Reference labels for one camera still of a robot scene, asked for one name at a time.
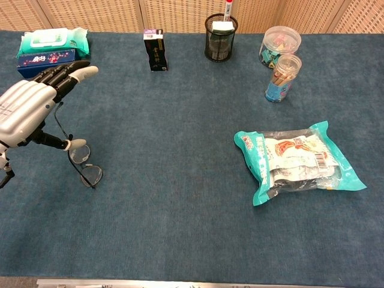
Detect beige woven folding screen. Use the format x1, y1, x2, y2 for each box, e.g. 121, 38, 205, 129
0, 0, 384, 34

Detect black wire-frame eyeglasses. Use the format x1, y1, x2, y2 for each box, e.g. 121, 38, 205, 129
54, 101, 104, 190

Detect white note pad block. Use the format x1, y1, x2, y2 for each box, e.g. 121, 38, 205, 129
211, 20, 235, 32

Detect black carton with purple top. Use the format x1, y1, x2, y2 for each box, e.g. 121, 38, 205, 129
143, 28, 169, 72

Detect white marker with red cap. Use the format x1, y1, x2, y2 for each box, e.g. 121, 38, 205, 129
223, 0, 234, 22

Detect green wet wipes pack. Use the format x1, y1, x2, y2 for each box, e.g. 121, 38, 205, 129
15, 26, 91, 59

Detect dark blue printed box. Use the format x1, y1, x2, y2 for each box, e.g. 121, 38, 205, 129
16, 49, 82, 79

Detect black mesh pen holder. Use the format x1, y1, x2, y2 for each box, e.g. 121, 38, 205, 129
204, 13, 239, 63

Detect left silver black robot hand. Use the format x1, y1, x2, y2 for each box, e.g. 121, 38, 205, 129
0, 59, 99, 151

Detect aluminium table edge rail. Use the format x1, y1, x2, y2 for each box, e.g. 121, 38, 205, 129
35, 278, 346, 288

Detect wide clear jar of clips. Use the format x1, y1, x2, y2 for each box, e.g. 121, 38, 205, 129
259, 26, 302, 70

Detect slim clear jar blue label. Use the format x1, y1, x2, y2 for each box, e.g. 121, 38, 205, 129
264, 53, 303, 104

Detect teal clear snack bag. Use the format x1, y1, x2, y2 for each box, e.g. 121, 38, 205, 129
233, 120, 368, 207

